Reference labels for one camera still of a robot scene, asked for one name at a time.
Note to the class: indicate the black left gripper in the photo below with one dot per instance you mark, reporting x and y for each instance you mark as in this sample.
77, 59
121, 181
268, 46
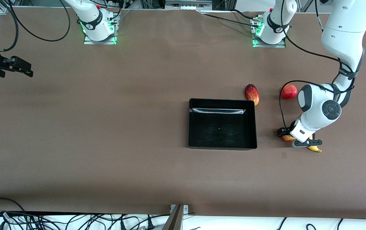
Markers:
283, 131

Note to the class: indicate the red yellow apple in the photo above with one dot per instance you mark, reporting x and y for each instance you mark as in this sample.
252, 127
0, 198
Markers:
286, 138

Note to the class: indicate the yellow banana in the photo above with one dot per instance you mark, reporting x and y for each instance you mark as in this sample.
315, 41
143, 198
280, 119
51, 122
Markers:
315, 149

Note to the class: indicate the black plastic box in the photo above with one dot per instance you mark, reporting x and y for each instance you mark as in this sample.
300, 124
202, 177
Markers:
221, 134

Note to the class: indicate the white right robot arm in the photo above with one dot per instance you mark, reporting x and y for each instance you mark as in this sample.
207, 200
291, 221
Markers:
95, 25

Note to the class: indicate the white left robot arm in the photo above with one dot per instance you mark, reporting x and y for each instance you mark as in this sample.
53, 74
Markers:
346, 32

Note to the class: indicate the red pomegranate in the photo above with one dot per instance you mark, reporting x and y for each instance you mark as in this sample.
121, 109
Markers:
289, 92

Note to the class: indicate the red yellow mango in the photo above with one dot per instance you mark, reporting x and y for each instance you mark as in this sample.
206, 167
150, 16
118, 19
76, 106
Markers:
251, 92

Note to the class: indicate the aluminium frame profile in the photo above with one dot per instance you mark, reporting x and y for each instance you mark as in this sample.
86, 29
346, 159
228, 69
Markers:
2, 9

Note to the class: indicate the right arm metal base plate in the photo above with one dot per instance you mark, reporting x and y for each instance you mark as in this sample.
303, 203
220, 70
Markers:
88, 41

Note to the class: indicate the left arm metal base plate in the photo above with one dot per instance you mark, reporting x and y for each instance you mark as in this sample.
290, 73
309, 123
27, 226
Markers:
282, 44

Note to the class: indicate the small metal corner bracket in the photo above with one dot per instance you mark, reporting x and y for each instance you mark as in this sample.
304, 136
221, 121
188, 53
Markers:
186, 209

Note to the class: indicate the aluminium post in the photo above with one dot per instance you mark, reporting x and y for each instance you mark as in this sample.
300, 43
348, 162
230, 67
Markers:
175, 220

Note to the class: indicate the grey metal connector bracket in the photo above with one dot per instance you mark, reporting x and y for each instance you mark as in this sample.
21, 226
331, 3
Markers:
187, 3

